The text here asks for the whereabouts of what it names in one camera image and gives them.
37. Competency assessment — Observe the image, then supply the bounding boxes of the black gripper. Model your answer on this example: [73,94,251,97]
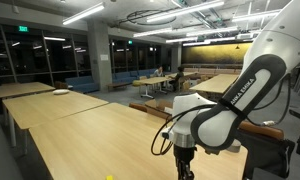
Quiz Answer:
[173,144,198,180]

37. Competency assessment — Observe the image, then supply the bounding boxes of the white paper sheet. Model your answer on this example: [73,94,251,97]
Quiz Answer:
[163,106,174,116]

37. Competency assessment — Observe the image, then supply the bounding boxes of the brown wooden chair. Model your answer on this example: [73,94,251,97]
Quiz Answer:
[144,99,174,121]

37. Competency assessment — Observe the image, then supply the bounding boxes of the brown padded chair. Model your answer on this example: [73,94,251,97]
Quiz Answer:
[128,102,148,113]

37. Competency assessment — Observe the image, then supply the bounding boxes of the wooden dining chair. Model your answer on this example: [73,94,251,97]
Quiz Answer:
[180,80,191,96]

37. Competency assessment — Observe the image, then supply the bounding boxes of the black bag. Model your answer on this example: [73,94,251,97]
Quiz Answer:
[234,128,296,180]

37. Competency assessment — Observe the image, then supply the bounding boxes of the long wooden dining table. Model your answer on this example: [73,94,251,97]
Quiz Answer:
[189,73,240,95]

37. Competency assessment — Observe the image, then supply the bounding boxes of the seated person dark clothes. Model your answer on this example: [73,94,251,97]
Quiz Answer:
[168,65,185,93]

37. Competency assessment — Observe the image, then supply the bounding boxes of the wooden cafe table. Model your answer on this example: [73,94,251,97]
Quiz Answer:
[136,75,171,99]

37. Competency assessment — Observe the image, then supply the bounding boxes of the seated person light shirt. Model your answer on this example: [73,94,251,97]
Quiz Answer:
[153,65,165,78]

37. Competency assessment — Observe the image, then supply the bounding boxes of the low wooden bench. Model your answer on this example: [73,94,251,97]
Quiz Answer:
[106,81,128,93]

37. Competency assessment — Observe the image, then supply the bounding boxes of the blue sofa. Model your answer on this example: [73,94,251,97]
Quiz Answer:
[64,75,100,94]
[111,68,158,84]

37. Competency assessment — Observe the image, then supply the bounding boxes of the linear ceiling light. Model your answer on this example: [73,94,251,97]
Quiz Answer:
[62,1,106,26]
[145,0,225,24]
[185,26,239,38]
[165,36,198,44]
[231,9,281,23]
[133,27,174,38]

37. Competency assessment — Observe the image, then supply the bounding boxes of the white plate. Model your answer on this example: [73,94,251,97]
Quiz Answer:
[52,88,70,96]

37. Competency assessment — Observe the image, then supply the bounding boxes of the light wooden table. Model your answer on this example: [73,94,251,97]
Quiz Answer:
[0,81,56,116]
[2,89,110,156]

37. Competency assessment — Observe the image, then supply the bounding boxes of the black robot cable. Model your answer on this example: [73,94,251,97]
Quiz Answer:
[150,73,293,157]

